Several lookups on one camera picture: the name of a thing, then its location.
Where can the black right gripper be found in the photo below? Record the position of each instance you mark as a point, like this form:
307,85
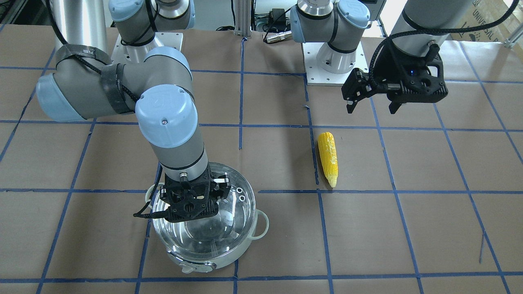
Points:
223,187

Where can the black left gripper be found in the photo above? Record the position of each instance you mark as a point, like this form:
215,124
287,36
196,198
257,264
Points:
388,70

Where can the glass pot lid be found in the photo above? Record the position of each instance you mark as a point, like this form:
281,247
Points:
204,220

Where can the yellow corn cob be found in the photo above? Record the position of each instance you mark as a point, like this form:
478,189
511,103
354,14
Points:
328,157

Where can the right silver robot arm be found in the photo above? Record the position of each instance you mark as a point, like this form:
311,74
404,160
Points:
158,89

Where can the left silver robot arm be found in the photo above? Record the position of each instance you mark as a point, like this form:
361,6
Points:
341,23

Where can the pale green cooking pot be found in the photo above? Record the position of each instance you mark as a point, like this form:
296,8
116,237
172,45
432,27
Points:
212,245

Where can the cardboard box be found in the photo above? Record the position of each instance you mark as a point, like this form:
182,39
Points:
482,12

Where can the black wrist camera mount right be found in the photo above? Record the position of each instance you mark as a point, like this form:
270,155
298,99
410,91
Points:
185,200

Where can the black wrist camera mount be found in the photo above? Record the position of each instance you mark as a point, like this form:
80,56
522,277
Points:
420,78
185,200

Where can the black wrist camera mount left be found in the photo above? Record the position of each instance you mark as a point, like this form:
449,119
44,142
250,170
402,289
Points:
420,78

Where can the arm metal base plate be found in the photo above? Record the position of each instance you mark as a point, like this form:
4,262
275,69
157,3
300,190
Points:
141,51
326,67

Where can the aluminium frame post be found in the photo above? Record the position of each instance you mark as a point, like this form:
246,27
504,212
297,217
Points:
243,10

